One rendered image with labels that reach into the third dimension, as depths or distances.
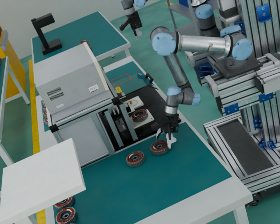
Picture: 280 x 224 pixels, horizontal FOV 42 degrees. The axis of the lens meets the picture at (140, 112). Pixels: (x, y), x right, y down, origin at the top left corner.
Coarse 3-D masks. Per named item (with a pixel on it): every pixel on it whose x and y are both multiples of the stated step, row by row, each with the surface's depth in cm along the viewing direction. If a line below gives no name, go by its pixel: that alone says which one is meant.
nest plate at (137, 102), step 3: (138, 96) 277; (132, 99) 277; (135, 99) 275; (138, 99) 274; (123, 102) 277; (126, 102) 276; (129, 102) 274; (132, 102) 273; (135, 102) 271; (138, 102) 270; (141, 102) 268; (129, 105) 270; (132, 105) 269; (135, 105) 267; (138, 105) 266; (141, 105) 266; (135, 108) 265
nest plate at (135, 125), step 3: (147, 111) 255; (150, 114) 250; (129, 117) 256; (150, 117) 247; (132, 120) 251; (144, 120) 246; (147, 120) 245; (150, 120) 245; (132, 123) 248; (135, 123) 247; (138, 123) 246; (141, 123) 245; (144, 123) 244; (135, 126) 244; (138, 126) 244
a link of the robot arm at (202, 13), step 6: (204, 6) 250; (210, 6) 248; (198, 12) 248; (204, 12) 245; (210, 12) 246; (198, 18) 250; (204, 18) 247; (210, 18) 248; (204, 24) 250; (210, 24) 250
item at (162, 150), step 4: (160, 140) 221; (164, 140) 219; (152, 144) 220; (156, 144) 221; (160, 144) 221; (164, 144) 217; (152, 148) 217; (160, 148) 215; (164, 148) 214; (168, 148) 216; (152, 152) 217; (156, 152) 214; (160, 152) 213; (164, 152) 214
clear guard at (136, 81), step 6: (126, 78) 243; (132, 78) 240; (138, 78) 237; (144, 78) 239; (114, 84) 241; (120, 84) 238; (126, 84) 235; (132, 84) 232; (138, 84) 230; (144, 84) 227; (150, 84) 230; (126, 90) 228; (132, 90) 226; (120, 96) 224
